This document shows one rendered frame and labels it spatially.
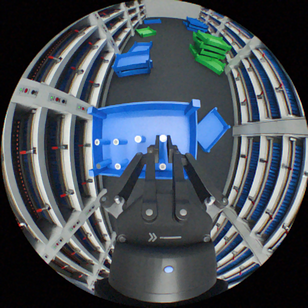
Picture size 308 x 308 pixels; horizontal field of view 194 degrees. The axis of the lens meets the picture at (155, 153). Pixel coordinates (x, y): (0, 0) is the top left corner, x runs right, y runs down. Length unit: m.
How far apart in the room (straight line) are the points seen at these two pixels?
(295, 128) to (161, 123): 0.69
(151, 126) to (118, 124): 0.11
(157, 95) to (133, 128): 0.53
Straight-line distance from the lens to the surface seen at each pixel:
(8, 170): 0.49
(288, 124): 0.69
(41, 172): 0.51
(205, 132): 0.77
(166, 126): 0.28
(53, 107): 0.53
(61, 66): 0.61
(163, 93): 0.79
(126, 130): 0.29
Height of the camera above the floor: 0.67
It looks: 82 degrees down
